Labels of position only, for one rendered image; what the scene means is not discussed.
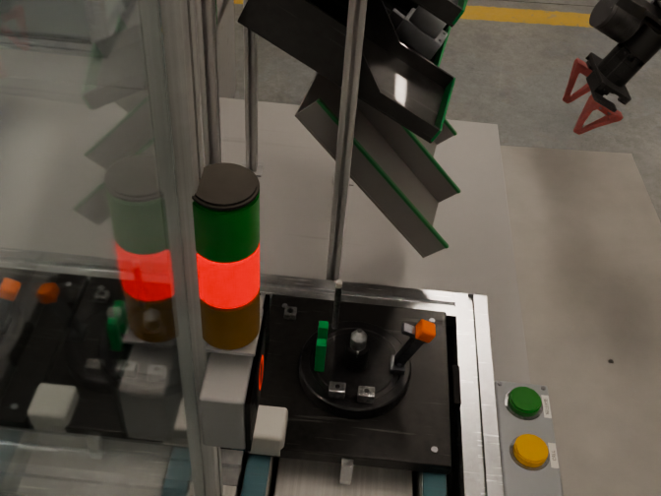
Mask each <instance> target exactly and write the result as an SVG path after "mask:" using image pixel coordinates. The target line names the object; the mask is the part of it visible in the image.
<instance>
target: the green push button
mask: <svg viewBox="0 0 661 496"><path fill-rule="evenodd" d="M508 402H509V406H510V408H511V410H512V411H513V412H515V413H516V414H518V415H521V416H525V417H529V416H533V415H535V414H537V413H538V411H539V409H540V407H541V404H542V402H541V398H540V396H539V395H538V394H537V393H536V392H535V391H534V390H532V389H530V388H527V387H516V388H514V389H513V390H512V391H511V393H510V395H509V399H508Z"/></svg>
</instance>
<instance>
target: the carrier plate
mask: <svg viewBox="0 0 661 496"><path fill-rule="evenodd" d="M333 304H334V300H324V299H315V298H305V297H295V296H285V295H275V294H273V295H272V297H271V302H270V345H269V351H268V356H267V362H266V368H265V374H264V380H263V384H262V390H261V396H260V402H259V405H268V406H278V407H285V408H287V410H288V421H287V428H286V435H285V443H284V447H283V448H282V449H281V450H280V457H278V458H287V459H296V460H306V461H315V462H325V463H335V464H341V459H342V458H348V459H353V460H354V464H353V465H362V466H372V467H381V468H391V469H401V470H410V471H420V472H430V473H438V474H450V471H451V419H450V391H449V365H448V338H447V313H446V312H443V311H433V310H423V309H413V308H403V307H393V306H384V305H374V304H364V303H354V302H344V301H340V308H339V318H338V322H345V321H358V322H365V323H369V324H373V325H376V326H378V327H380V328H383V329H385V330H386V331H388V332H390V333H391V334H392V335H394V336H395V337H396V338H397V339H398V340H399V341H400V342H401V343H402V344H403V345H405V344H406V342H407V341H408V340H409V339H410V338H411V337H410V336H407V335H404V334H402V333H401V325H402V324H403V323H407V324H409V325H412V326H416V325H417V324H418V323H419V322H420V320H422V319H423V320H426V321H428V322H431V323H434V324H435V325H436V335H435V337H434V338H433V339H432V340H431V341H430V342H429V343H427V342H424V343H423V344H422V345H421V347H420V348H419V349H418V350H417V351H416V352H415V353H414V354H413V355H412V357H411V358H410V362H411V376H410V381H409V385H408V389H407V392H406V394H405V396H404V398H403V399H402V400H401V402H400V403H399V404H398V405H397V406H396V407H395V408H393V409H392V410H390V411H389V412H387V413H385V414H383V415H380V416H377V417H374V418H369V419H347V418H342V417H338V416H335V415H332V414H330V413H328V412H326V411H324V410H322V409H321V408H319V407H318V406H316V405H315V404H314V403H313V402H312V401H311V400H310V399H309V398H308V397H307V395H306V394H305V392H304V390H303V388H302V386H301V383H300V379H299V358H300V353H301V350H302V348H303V345H304V344H305V342H306V341H307V339H308V338H309V337H310V336H311V335H312V334H313V333H315V332H316V331H317V330H318V327H319V321H327V322H329V325H330V324H332V314H333ZM285 306H293V307H297V314H296V320H287V319H284V309H285Z"/></svg>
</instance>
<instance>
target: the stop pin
mask: <svg viewBox="0 0 661 496"><path fill-rule="evenodd" d="M353 464H354V460H353V459H348V458H342V459H341V467H340V474H339V484H348V485H350V484H351V478H352V472H353Z"/></svg>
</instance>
